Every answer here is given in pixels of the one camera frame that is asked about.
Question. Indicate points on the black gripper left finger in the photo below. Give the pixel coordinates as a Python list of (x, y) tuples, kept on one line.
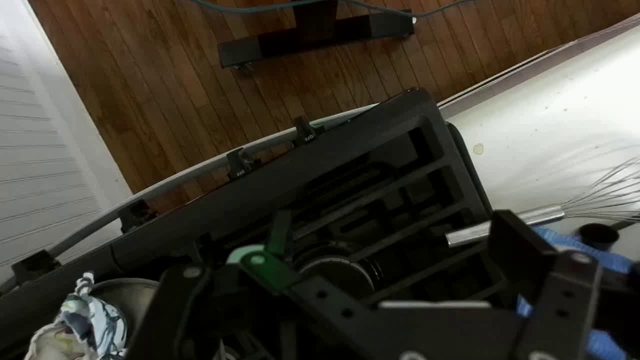
[(171, 313)]

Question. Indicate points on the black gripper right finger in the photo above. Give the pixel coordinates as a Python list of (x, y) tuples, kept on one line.
[(560, 307)]

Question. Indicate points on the black measuring spoon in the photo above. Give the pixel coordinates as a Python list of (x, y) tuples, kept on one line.
[(599, 234)]

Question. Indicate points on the colourful patterned dish towel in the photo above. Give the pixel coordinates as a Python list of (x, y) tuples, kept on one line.
[(80, 327)]

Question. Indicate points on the black gas stove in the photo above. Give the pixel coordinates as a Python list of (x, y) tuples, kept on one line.
[(267, 193)]

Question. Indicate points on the black stand base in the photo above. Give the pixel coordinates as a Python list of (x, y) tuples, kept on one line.
[(312, 33)]

